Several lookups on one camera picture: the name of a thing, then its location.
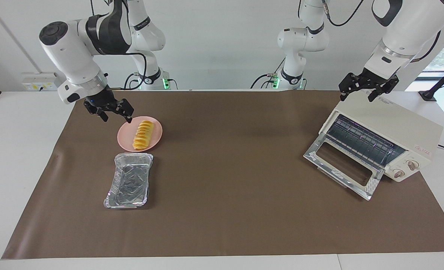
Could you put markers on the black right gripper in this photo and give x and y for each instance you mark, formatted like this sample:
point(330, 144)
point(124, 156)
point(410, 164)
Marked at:
point(101, 102)

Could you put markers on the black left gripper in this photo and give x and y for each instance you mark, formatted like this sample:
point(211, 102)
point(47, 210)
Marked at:
point(372, 79)

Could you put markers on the golden ridged bread loaf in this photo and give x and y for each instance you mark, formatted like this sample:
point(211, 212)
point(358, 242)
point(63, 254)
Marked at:
point(143, 135)

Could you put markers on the aluminium foil baking tray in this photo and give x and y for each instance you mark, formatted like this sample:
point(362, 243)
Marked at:
point(128, 182)

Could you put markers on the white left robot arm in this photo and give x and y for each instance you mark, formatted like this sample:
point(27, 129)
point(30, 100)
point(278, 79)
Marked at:
point(409, 33)

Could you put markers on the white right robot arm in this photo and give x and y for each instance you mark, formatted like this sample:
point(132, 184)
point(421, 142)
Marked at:
point(71, 52)

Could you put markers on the cream toaster oven body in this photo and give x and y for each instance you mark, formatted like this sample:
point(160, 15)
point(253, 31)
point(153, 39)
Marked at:
point(394, 120)

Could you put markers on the large oven knob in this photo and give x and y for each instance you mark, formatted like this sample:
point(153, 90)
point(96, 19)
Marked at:
point(413, 164)

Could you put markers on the small oven knob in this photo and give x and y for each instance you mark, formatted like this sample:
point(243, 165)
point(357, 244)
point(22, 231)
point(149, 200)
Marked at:
point(399, 173)

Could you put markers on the pink round plate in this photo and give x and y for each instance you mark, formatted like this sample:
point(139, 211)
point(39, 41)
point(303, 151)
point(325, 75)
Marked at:
point(126, 137)

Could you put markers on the brown table mat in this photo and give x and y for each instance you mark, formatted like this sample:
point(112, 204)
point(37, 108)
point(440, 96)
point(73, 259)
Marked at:
point(225, 187)

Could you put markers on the black angled camera stand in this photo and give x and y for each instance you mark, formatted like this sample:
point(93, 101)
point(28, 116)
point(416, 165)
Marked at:
point(442, 81)

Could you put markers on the white wall socket box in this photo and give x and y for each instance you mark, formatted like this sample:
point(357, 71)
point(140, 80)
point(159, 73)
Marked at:
point(41, 81)

